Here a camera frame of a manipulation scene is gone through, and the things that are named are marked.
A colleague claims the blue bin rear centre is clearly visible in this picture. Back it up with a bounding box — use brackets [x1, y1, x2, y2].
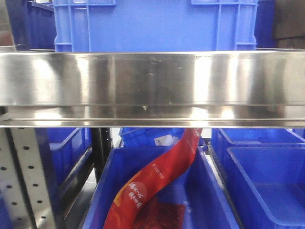
[119, 127, 188, 147]

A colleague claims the blue bin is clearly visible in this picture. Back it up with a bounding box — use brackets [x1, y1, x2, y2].
[211, 128, 305, 229]
[119, 127, 188, 147]
[47, 127, 92, 187]
[83, 146, 239, 229]

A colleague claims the blue bin left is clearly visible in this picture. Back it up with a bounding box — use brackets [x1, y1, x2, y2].
[47, 127, 92, 187]

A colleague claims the blue bin right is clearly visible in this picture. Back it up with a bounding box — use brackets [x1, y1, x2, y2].
[211, 128, 305, 229]

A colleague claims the red snack package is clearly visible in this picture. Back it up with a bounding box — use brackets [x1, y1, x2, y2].
[103, 128, 202, 229]

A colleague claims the large blue crate upper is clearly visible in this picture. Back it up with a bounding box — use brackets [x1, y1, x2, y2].
[53, 0, 258, 52]

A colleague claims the perforated steel upright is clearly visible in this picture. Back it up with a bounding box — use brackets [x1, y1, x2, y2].
[0, 128, 65, 229]

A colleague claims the dark blue crate upper left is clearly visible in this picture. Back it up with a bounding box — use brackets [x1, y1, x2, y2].
[0, 0, 56, 51]

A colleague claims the stainless steel shelf rail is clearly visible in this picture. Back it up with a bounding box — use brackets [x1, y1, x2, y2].
[0, 50, 305, 127]

